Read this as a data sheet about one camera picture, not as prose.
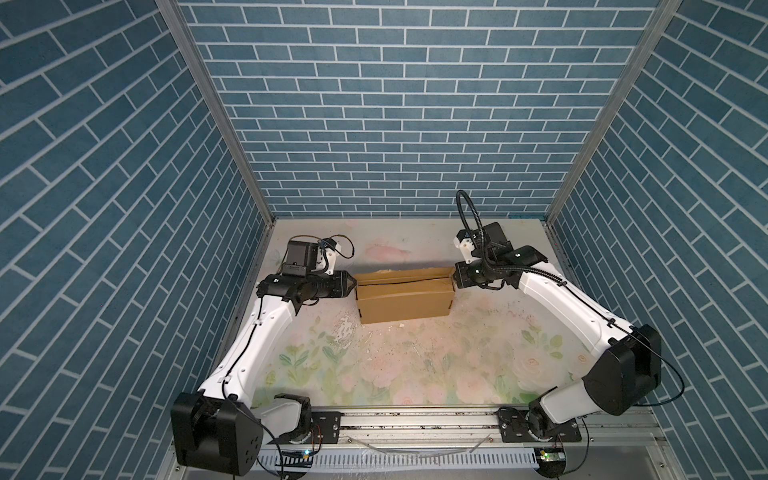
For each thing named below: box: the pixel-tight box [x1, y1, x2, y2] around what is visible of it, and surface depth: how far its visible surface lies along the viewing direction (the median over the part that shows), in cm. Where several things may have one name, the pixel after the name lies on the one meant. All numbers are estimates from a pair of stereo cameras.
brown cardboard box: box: [354, 267, 457, 324], surface depth 85 cm
